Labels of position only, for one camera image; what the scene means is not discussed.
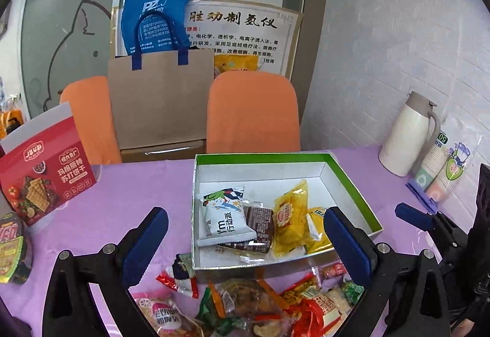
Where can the brown chocolate snack packet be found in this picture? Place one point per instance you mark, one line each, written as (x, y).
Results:
(261, 224)

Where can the red cracker box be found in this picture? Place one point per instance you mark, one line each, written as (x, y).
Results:
(46, 176)

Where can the blue tote bag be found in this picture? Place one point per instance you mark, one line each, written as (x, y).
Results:
(153, 4)

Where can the small yellow snack packet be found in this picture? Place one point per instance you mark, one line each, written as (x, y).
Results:
(316, 235)

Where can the white cartoon snack packet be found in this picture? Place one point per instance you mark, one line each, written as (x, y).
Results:
(224, 220)

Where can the large yellow snack packet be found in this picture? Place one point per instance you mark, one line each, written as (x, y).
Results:
(289, 222)

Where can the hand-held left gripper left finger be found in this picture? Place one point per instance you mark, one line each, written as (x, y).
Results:
(147, 245)

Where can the glass panel with cat outline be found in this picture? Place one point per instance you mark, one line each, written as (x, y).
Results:
(57, 34)

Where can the white thermos jug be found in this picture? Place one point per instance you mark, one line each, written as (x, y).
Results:
(405, 138)

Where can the sleeve of paper cups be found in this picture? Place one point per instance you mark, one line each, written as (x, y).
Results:
(440, 168)

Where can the instant noodle bowl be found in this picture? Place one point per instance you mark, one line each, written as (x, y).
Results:
(11, 245)

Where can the navy red white packet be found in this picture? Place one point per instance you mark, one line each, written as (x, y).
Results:
(184, 270)

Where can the white text poster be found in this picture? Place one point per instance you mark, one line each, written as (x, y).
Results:
(245, 31)

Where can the orange chair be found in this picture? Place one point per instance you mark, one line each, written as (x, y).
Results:
(252, 111)
(88, 119)

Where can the pile of mixed snacks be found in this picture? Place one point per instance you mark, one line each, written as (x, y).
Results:
(306, 306)

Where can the green and white cardboard box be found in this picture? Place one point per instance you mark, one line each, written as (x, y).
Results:
(260, 172)

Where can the brown pastry clear packet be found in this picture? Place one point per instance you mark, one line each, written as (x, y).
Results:
(245, 297)

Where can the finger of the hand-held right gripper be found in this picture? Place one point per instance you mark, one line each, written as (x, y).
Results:
(413, 215)

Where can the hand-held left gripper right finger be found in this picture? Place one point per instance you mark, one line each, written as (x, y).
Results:
(346, 245)

